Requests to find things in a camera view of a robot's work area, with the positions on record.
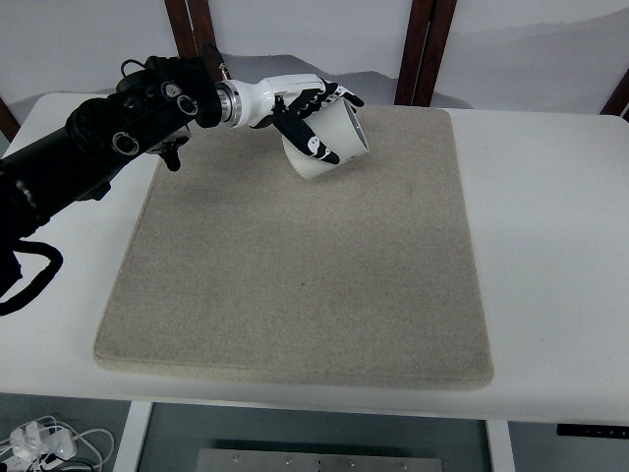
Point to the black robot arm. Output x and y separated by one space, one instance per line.
149 112

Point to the brown wooden screen frame right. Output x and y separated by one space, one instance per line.
617 104

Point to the black table control panel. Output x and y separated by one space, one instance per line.
593 431

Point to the brown wooden screen frame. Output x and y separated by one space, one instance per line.
617 104
193 32
426 37

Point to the white table leg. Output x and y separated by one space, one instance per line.
131 443
500 447

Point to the grey felt mat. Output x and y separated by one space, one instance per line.
241 270

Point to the white table leg right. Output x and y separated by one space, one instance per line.
500 447

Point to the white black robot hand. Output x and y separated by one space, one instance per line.
245 104

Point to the brown wooden screen frame middle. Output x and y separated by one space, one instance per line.
426 37

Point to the brown wooden screen frame left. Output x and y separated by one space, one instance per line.
193 32

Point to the white table leg left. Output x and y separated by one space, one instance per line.
131 443

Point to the white ribbed cup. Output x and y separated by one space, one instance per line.
337 127

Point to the metal base plate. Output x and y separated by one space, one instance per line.
300 456

